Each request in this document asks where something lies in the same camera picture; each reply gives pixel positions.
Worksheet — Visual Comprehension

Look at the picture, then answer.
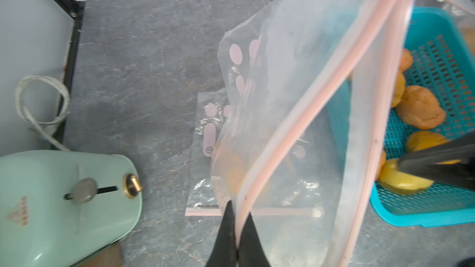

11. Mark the potato large middle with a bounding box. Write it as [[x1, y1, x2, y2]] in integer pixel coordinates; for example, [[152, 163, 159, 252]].
[[405, 131, 450, 153]]

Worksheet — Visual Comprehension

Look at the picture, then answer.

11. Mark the potato bottom left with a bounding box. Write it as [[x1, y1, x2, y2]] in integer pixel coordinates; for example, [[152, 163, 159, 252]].
[[375, 148, 387, 180]]

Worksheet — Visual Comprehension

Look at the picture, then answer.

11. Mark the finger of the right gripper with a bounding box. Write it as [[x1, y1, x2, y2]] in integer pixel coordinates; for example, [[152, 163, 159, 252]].
[[398, 131, 475, 167], [399, 164, 475, 191]]

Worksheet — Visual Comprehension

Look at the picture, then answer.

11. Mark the white toaster cable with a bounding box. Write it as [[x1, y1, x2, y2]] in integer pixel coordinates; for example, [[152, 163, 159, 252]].
[[14, 75, 71, 152]]

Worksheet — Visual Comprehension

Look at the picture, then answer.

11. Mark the potato centre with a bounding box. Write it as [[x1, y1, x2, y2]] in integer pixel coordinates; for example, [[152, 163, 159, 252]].
[[392, 72, 406, 108]]

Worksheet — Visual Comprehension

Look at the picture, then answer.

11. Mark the teal plastic basket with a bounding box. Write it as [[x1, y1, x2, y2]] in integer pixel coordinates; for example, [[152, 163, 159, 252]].
[[326, 6, 475, 229]]

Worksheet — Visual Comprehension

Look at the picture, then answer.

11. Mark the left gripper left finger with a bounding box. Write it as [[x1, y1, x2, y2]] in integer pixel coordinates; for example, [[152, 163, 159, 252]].
[[206, 200, 238, 267]]

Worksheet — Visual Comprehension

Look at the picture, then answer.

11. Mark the potato right middle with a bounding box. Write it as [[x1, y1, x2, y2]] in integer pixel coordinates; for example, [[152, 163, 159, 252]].
[[395, 85, 447, 130]]

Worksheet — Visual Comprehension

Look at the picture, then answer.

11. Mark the green yellowish potato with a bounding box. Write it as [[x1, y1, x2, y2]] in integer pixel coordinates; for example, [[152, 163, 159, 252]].
[[377, 158, 434, 195]]

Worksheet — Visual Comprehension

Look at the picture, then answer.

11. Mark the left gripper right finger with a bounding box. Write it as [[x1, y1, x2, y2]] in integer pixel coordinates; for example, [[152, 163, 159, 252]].
[[237, 214, 270, 267]]

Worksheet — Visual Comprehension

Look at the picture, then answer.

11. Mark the potato top right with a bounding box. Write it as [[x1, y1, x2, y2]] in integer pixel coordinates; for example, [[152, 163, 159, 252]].
[[399, 48, 413, 72]]

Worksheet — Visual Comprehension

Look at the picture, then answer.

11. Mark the mint green toaster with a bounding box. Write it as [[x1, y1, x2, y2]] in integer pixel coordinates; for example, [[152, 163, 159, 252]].
[[1, 150, 142, 267]]

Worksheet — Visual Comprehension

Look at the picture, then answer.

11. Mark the clear zipper bag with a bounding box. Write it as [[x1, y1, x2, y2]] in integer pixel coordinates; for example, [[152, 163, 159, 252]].
[[438, 0, 475, 55], [217, 0, 414, 267], [185, 89, 323, 218]]

